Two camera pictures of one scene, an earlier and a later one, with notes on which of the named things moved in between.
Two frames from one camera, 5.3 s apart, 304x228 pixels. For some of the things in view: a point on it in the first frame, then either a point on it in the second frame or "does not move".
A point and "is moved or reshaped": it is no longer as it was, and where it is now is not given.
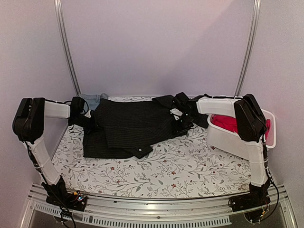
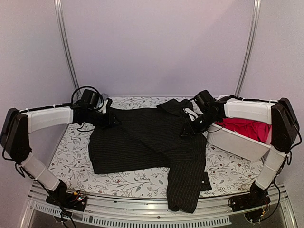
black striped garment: (124, 128) is moved or reshaped
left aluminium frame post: (66, 44) does not move
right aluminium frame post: (256, 12) does not move
